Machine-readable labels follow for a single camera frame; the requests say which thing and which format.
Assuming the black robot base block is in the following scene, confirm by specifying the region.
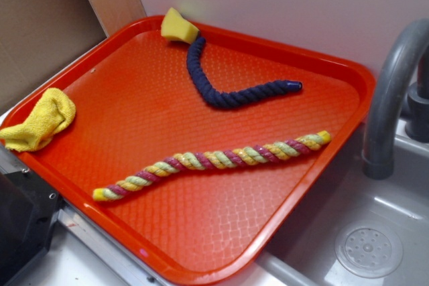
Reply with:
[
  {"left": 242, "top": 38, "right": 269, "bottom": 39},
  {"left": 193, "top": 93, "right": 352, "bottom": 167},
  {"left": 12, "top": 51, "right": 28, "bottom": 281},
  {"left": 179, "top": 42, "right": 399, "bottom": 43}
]
[{"left": 1, "top": 171, "right": 60, "bottom": 285}]

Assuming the yellow cloth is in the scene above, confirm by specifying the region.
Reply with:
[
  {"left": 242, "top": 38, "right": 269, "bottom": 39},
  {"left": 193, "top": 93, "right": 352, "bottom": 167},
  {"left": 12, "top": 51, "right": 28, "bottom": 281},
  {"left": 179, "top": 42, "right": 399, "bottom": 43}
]
[{"left": 1, "top": 88, "right": 76, "bottom": 152}]

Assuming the orange plastic tray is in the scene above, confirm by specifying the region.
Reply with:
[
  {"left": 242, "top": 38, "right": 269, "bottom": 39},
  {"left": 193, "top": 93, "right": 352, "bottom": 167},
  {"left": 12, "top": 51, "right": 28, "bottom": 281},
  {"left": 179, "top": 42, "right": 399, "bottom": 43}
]
[{"left": 19, "top": 16, "right": 375, "bottom": 285}]

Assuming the yellow sponge piece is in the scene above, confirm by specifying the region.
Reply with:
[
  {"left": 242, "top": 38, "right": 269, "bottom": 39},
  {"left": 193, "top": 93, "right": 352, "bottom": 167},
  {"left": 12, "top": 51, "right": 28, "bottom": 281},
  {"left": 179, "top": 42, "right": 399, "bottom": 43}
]
[{"left": 161, "top": 8, "right": 200, "bottom": 44}]

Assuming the grey plastic sink basin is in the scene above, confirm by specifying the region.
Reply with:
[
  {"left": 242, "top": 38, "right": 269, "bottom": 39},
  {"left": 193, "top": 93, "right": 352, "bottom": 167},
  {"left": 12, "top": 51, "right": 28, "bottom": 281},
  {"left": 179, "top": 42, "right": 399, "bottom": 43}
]
[{"left": 257, "top": 121, "right": 429, "bottom": 286}]

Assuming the brown cardboard panel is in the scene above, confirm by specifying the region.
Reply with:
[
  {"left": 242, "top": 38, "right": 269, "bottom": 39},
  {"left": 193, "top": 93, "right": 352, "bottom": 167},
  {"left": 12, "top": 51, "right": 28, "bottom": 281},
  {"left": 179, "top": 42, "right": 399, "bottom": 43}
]
[{"left": 1, "top": 0, "right": 105, "bottom": 113}]

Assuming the round sink drain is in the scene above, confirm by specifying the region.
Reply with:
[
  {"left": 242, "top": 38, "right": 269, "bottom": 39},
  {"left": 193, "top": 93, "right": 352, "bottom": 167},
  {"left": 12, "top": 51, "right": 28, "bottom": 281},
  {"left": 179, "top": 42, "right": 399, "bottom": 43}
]
[{"left": 334, "top": 220, "right": 404, "bottom": 279}]

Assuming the grey toy faucet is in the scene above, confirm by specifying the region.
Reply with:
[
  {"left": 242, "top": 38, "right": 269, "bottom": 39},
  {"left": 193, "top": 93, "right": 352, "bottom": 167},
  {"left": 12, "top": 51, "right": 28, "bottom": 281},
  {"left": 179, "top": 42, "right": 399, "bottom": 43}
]
[{"left": 362, "top": 18, "right": 428, "bottom": 180}]

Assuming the dark blue rope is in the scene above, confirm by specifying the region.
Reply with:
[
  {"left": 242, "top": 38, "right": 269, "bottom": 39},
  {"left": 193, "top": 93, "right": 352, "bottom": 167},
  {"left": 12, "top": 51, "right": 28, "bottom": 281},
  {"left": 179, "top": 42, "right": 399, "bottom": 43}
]
[{"left": 186, "top": 36, "right": 304, "bottom": 111}]

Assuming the multicolour twisted rope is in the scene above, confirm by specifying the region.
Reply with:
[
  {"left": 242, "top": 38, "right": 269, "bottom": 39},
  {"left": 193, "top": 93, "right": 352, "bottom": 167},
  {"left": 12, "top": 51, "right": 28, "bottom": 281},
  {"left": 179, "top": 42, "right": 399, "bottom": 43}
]
[{"left": 92, "top": 130, "right": 332, "bottom": 202}]

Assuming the black faucet handle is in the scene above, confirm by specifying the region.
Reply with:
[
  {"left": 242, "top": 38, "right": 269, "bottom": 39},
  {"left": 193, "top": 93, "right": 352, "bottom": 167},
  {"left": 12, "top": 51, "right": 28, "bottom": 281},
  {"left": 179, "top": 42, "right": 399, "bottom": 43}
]
[{"left": 405, "top": 48, "right": 428, "bottom": 143}]

